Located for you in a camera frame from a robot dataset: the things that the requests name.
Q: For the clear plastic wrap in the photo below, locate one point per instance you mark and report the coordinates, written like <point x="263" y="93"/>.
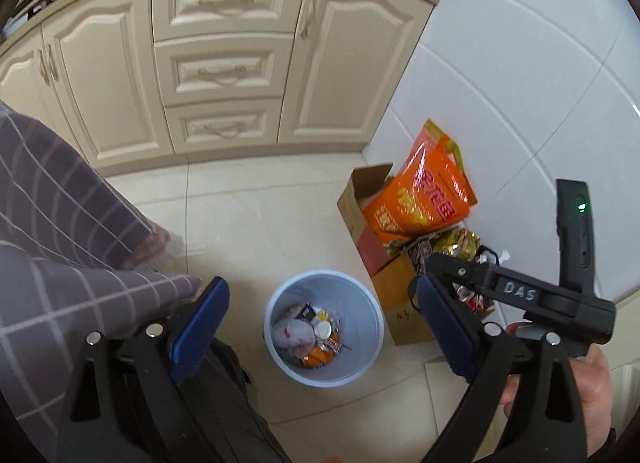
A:
<point x="339" y="333"/>

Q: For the brown cardboard box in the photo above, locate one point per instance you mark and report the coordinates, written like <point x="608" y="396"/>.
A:
<point x="355" y="213"/>

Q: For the black snack packet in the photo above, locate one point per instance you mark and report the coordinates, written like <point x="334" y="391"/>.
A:
<point x="302" y="312"/>

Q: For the person's right hand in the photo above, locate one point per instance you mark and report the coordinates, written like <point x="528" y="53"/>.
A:
<point x="595" y="393"/>

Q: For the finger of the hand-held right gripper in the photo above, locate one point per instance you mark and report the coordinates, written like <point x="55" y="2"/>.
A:
<point x="460" y="270"/>

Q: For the cream cabinet drawer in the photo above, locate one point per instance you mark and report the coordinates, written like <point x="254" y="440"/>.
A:
<point x="222" y="125"/>
<point x="225" y="68"/>
<point x="225" y="3"/>

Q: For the white pink crumpled tissue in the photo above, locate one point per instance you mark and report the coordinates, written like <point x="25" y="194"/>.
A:
<point x="292" y="335"/>

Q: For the white bottle cap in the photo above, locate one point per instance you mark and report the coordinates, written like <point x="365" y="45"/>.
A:
<point x="322" y="329"/>

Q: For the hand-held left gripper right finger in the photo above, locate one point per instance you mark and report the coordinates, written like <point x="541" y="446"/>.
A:
<point x="447" y="328"/>

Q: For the red snack packet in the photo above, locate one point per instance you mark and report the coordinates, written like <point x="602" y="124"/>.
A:
<point x="472" y="300"/>

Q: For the orange plastic bag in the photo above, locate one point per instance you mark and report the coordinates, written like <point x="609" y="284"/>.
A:
<point x="420" y="193"/>

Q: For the small cardboard box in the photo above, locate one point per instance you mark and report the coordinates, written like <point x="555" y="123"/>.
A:
<point x="405" y="313"/>

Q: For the cream cabinet door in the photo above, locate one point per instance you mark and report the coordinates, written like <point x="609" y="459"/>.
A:
<point x="110" y="78"/>
<point x="355" y="58"/>
<point x="25" y="73"/>

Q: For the dark patterned packet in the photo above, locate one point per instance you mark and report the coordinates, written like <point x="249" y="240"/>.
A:
<point x="420" y="253"/>

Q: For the cream kitchen cabinet unit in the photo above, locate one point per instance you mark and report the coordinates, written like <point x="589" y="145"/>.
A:
<point x="287" y="93"/>

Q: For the grey checked tablecloth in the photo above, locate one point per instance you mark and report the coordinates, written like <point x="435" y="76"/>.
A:
<point x="50" y="243"/>

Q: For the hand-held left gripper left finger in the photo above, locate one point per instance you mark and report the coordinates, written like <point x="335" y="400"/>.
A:
<point x="200" y="333"/>

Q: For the orange snack wrapper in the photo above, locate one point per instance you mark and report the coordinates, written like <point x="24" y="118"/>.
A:
<point x="317" y="357"/>

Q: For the gold foil packet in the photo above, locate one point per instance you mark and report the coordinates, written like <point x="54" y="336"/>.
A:
<point x="457" y="243"/>

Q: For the pale blue trash bin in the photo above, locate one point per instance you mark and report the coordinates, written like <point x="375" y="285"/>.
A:
<point x="350" y="293"/>

